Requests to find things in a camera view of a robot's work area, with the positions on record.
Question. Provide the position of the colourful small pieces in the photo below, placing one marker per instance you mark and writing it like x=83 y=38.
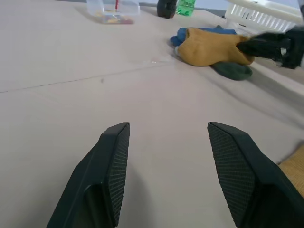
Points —
x=116 y=19

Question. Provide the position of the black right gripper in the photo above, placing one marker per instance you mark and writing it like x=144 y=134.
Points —
x=296 y=47

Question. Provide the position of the white plastic slatted basket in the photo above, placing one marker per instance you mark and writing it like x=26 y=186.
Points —
x=259 y=14

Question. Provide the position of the blue sock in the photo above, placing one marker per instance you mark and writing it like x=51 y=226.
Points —
x=181 y=38

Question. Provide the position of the green plastic bottle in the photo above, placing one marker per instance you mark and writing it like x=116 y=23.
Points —
x=185 y=7

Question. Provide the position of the black rounded object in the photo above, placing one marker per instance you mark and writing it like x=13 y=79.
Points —
x=166 y=8

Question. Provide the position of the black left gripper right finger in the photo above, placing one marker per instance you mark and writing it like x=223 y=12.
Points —
x=244 y=171

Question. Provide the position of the mustard yellow sock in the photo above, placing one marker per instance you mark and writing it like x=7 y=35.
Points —
x=209 y=48
x=294 y=166

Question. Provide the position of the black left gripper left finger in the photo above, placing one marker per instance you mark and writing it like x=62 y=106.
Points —
x=95 y=171

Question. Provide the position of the red stick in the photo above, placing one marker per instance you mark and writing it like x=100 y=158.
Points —
x=116 y=6

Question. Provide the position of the clear plastic box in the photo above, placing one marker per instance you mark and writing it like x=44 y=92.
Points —
x=111 y=10

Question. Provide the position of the dark green sock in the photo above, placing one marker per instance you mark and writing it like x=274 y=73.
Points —
x=234 y=70

